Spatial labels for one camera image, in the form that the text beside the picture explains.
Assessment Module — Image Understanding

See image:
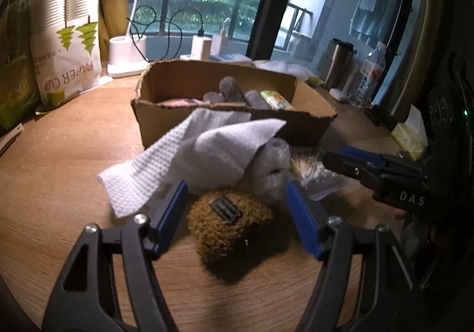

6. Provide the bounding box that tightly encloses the clear bubble wrap bag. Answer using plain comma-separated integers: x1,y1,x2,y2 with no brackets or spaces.
239,138,350,205

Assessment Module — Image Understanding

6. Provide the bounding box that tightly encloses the capybara tissue pack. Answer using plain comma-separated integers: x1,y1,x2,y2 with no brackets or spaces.
260,90,294,110

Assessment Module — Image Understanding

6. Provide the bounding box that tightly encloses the brown plush toy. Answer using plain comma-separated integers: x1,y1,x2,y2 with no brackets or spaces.
187,187,274,264

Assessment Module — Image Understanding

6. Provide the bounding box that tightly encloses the black dotted glove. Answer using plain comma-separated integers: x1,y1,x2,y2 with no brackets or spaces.
202,77,272,110

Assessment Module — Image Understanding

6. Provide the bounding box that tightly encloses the white waffle cloth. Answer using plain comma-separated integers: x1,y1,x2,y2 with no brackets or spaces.
97,108,286,218

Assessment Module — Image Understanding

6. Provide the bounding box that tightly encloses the pink plush toy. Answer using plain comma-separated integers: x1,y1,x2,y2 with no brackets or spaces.
158,98,204,107

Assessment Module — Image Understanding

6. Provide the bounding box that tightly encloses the person's hand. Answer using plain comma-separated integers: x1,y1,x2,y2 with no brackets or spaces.
393,209,407,221

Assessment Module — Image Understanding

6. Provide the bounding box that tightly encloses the yellow green tissue pack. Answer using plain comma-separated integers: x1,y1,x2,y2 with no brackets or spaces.
391,105,428,161

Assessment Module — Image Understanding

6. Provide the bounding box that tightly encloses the clear water bottle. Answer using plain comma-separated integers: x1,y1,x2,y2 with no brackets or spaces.
350,42,386,108

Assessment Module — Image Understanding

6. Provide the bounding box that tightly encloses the white earbuds case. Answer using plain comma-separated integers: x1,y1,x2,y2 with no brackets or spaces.
329,88,349,103

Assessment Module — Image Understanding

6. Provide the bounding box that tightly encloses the stainless steel tumbler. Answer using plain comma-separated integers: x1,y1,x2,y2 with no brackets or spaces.
323,38,354,90

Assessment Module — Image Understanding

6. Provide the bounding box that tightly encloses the white power strip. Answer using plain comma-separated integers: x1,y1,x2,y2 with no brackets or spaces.
201,53,252,67

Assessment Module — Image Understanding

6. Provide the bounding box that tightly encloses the wooden stick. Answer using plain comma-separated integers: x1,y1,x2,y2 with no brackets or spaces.
0,123,23,155

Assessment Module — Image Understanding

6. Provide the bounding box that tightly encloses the cardboard box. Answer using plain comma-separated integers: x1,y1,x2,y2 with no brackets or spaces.
130,59,339,149

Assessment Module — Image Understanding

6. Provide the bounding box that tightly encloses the green snack bag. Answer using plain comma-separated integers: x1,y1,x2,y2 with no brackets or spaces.
1,0,40,131

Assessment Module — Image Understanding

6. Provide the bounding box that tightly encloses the white desk lamp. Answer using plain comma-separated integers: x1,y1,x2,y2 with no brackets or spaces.
107,0,149,79

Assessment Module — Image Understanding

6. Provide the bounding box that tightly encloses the paper cup package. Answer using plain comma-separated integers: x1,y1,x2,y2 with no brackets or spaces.
28,0,103,114

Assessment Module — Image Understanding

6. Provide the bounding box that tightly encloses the white charger with black cable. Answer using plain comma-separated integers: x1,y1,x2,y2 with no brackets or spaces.
126,4,213,63

